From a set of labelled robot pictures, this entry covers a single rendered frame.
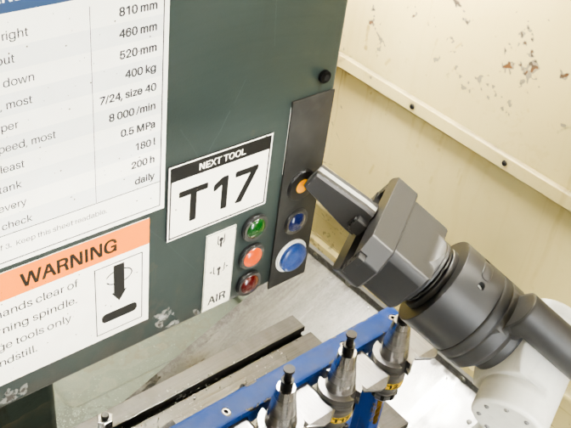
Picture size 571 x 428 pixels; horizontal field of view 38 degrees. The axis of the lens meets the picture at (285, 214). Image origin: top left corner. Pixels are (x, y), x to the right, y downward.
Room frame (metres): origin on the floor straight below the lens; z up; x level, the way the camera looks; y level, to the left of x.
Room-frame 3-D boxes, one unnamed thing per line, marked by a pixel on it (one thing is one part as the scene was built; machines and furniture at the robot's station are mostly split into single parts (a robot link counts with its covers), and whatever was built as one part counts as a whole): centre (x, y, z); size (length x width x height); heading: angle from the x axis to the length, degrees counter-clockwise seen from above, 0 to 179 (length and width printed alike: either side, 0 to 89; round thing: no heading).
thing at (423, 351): (0.90, -0.23, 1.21); 0.07 x 0.05 x 0.01; 45
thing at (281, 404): (0.71, -0.03, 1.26); 0.04 x 0.04 x 0.07
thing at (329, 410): (0.75, -0.07, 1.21); 0.07 x 0.05 x 0.01; 45
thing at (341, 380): (0.79, -0.11, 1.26); 0.04 x 0.04 x 0.07
